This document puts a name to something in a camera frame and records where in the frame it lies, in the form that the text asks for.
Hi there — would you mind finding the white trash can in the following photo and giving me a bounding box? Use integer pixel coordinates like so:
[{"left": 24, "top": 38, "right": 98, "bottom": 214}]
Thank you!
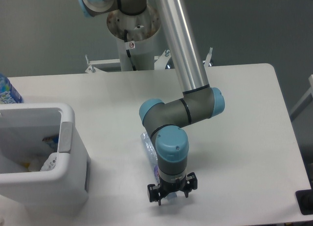
[{"left": 0, "top": 103, "right": 90, "bottom": 205}]

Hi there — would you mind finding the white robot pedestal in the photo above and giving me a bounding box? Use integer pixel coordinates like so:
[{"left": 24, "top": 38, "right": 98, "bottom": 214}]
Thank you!
[{"left": 84, "top": 10, "right": 214, "bottom": 73}]

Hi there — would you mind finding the black clamp at table edge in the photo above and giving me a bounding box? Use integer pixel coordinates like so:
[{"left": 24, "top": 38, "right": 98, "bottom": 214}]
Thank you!
[{"left": 295, "top": 189, "right": 313, "bottom": 215}]

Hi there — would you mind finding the black cable on pedestal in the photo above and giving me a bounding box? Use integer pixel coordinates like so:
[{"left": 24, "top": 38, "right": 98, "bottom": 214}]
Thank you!
[{"left": 123, "top": 29, "right": 137, "bottom": 71}]

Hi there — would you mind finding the white paper wrapper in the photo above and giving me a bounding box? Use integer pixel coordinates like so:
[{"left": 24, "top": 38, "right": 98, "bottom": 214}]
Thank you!
[{"left": 40, "top": 152, "right": 58, "bottom": 171}]

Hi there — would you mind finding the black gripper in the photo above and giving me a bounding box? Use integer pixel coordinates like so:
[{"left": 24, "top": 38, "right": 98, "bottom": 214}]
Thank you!
[{"left": 147, "top": 171, "right": 198, "bottom": 205}]

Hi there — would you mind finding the blue labelled bottle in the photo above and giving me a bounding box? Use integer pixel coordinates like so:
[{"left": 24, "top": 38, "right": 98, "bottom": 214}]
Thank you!
[{"left": 0, "top": 74, "right": 24, "bottom": 104}]

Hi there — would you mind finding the trash inside bin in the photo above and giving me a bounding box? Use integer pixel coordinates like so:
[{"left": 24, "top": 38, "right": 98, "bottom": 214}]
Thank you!
[{"left": 20, "top": 135, "right": 59, "bottom": 172}]

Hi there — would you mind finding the crushed clear plastic bottle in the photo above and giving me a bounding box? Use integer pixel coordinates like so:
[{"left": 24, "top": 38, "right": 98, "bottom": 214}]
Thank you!
[{"left": 140, "top": 131, "right": 178, "bottom": 202}]

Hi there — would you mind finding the white frame at right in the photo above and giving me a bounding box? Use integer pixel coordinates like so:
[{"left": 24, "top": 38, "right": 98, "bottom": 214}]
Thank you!
[{"left": 290, "top": 74, "right": 313, "bottom": 122}]

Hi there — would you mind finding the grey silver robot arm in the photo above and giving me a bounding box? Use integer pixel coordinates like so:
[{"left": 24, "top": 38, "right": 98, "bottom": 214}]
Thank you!
[{"left": 78, "top": 0, "right": 225, "bottom": 203}]

